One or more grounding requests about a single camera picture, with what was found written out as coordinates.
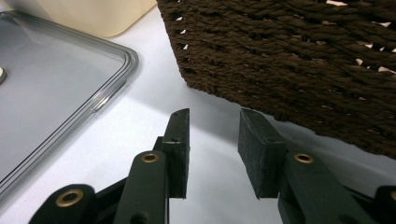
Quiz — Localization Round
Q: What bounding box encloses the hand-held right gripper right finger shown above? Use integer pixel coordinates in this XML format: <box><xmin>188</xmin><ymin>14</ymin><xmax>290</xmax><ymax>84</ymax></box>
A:
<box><xmin>237</xmin><ymin>107</ymin><xmax>375</xmax><ymax>224</ymax></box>

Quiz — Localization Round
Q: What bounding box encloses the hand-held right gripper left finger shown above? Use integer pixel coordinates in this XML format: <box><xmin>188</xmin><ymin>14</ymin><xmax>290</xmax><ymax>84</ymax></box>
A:
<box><xmin>112</xmin><ymin>107</ymin><xmax>191</xmax><ymax>224</ymax></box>

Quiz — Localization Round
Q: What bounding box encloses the clear plastic lid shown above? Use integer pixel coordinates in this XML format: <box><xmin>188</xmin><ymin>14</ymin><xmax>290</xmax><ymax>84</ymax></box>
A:
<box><xmin>0</xmin><ymin>10</ymin><xmax>140</xmax><ymax>203</ymax></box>

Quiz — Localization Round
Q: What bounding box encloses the brown wicker basket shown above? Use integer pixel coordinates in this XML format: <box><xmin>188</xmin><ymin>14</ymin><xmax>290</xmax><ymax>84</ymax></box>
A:
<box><xmin>155</xmin><ymin>0</ymin><xmax>396</xmax><ymax>161</ymax></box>

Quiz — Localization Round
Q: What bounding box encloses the cream divided storage box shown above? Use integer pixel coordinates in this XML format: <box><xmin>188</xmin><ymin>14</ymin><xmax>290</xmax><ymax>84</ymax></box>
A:
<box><xmin>4</xmin><ymin>0</ymin><xmax>158</xmax><ymax>38</ymax></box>

